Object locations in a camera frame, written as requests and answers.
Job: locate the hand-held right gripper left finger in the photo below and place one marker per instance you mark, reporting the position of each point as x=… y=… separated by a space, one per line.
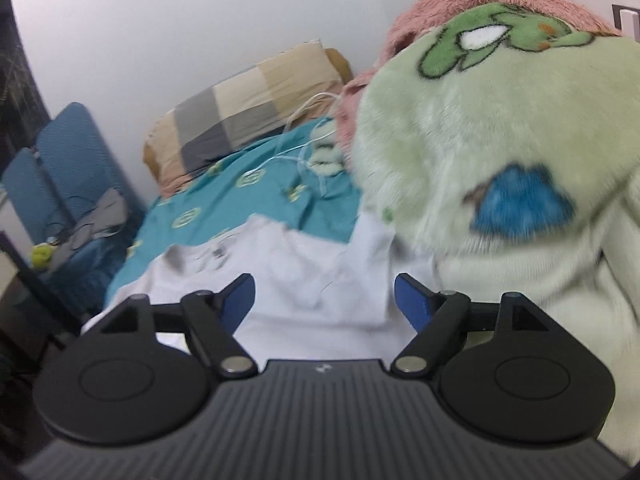
x=239 y=296

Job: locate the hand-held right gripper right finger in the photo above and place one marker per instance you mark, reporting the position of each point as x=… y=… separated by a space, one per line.
x=411 y=300

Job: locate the white shirt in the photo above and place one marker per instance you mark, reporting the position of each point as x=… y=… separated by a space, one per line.
x=310 y=280

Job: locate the teal patterned bed sheet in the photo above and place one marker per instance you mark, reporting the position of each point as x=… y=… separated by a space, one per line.
x=235 y=200

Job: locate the grey cloth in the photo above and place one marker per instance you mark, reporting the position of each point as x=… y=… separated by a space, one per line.
x=95 y=225

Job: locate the green fleece printed blanket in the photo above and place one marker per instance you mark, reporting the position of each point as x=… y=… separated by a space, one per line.
x=500 y=160

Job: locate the checked beige grey pillow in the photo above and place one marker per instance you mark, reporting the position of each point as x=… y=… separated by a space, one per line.
x=235 y=110

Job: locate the blue folding chair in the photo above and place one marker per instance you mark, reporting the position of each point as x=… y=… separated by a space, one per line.
x=65 y=195

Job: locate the yellow green plush toy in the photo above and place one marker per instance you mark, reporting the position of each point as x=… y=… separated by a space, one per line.
x=42 y=255

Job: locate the pink fleece blanket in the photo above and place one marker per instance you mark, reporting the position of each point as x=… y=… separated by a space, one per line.
x=450 y=15

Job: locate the white wall switch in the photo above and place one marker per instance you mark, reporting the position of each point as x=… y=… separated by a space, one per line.
x=627 y=22

